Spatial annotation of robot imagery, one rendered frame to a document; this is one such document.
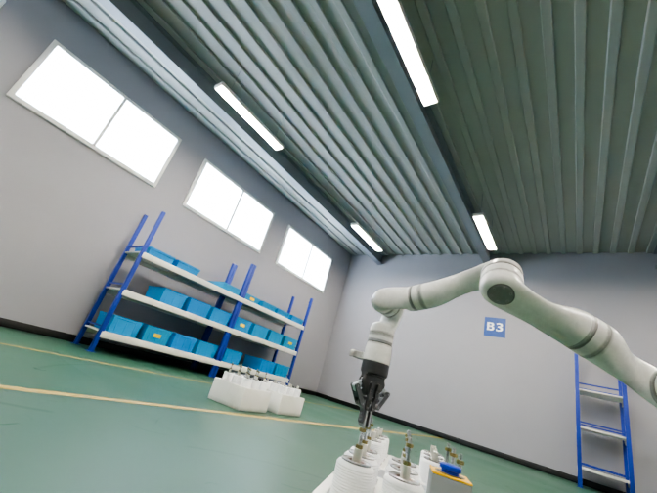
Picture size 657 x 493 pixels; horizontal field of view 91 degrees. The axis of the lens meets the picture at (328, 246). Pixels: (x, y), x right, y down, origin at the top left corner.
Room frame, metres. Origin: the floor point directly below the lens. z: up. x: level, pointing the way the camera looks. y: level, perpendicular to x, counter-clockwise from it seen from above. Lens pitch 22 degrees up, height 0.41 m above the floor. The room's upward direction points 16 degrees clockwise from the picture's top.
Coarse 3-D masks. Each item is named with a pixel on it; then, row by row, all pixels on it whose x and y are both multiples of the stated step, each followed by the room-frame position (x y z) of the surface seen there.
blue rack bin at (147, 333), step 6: (144, 324) 4.70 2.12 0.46; (144, 330) 4.68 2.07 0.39; (150, 330) 4.69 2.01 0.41; (156, 330) 4.75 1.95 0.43; (162, 330) 4.81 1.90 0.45; (138, 336) 4.73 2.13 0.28; (144, 336) 4.67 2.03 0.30; (150, 336) 4.72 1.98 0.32; (156, 336) 4.79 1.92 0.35; (162, 336) 4.85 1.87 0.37; (168, 336) 4.91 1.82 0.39; (156, 342) 4.82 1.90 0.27; (162, 342) 4.88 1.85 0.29
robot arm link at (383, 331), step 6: (402, 312) 0.92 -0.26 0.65; (384, 318) 0.95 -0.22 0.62; (390, 318) 0.93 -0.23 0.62; (396, 318) 0.92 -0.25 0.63; (372, 324) 0.92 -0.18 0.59; (378, 324) 0.90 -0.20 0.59; (384, 324) 0.90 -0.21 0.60; (390, 324) 0.91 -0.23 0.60; (396, 324) 0.92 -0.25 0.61; (372, 330) 0.91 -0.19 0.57; (378, 330) 0.90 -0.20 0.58; (384, 330) 0.89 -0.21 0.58; (390, 330) 0.90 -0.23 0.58; (372, 336) 0.91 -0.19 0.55; (378, 336) 0.89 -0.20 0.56; (384, 336) 0.89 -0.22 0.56; (390, 336) 0.90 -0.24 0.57; (384, 342) 0.89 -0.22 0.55; (390, 342) 0.90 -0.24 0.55
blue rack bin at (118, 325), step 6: (102, 312) 4.59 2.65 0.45; (102, 318) 4.55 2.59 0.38; (114, 318) 4.35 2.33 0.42; (120, 318) 4.39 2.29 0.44; (126, 318) 4.45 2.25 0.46; (108, 324) 4.39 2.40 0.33; (114, 324) 4.38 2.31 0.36; (120, 324) 4.43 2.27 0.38; (126, 324) 4.47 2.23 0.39; (132, 324) 4.53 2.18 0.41; (138, 324) 4.58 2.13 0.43; (108, 330) 4.35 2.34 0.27; (114, 330) 4.41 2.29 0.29; (120, 330) 4.45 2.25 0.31; (126, 330) 4.50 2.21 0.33; (132, 330) 4.56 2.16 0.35; (138, 330) 4.61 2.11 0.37; (132, 336) 4.59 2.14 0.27
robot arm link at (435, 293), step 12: (480, 264) 0.73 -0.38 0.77; (516, 264) 0.67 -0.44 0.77; (456, 276) 0.77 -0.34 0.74; (468, 276) 0.75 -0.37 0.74; (420, 288) 0.82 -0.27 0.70; (432, 288) 0.79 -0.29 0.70; (444, 288) 0.78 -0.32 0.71; (456, 288) 0.77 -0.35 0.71; (468, 288) 0.77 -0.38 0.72; (420, 300) 0.82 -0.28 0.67; (432, 300) 0.80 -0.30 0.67; (444, 300) 0.80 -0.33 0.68
